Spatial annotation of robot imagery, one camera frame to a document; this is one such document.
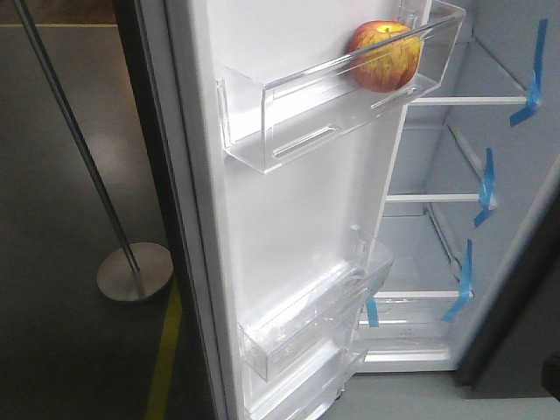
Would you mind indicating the red yellow apple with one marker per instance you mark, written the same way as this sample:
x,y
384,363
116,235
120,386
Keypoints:
x,y
389,67

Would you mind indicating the open fridge door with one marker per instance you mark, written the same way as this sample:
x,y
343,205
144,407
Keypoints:
x,y
242,240

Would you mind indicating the white fridge interior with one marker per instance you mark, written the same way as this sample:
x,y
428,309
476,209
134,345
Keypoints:
x,y
477,168

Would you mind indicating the clear upper door bin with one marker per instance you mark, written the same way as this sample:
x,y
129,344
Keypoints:
x,y
283,72

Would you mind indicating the clear door bin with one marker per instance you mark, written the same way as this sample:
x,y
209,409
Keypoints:
x,y
272,341
283,72

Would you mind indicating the clear lower door bin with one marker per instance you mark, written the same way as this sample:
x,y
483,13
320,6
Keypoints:
x,y
272,341

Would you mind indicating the blue tape strip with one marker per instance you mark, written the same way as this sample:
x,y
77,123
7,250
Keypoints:
x,y
372,312

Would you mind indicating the steel sign stand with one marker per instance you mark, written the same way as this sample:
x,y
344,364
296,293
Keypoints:
x,y
136,271

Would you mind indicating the clear crisper drawer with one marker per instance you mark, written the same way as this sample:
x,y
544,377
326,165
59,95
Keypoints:
x,y
412,330

